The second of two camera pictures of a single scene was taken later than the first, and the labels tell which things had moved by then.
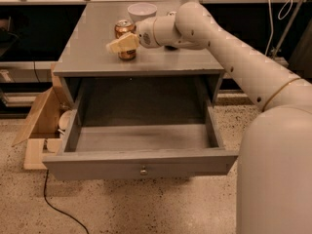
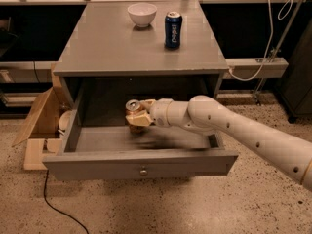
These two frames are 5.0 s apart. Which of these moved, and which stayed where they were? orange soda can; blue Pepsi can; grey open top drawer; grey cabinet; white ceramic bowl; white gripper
Moved: orange soda can; white gripper
Stayed: grey open top drawer; grey cabinet; blue Pepsi can; white ceramic bowl
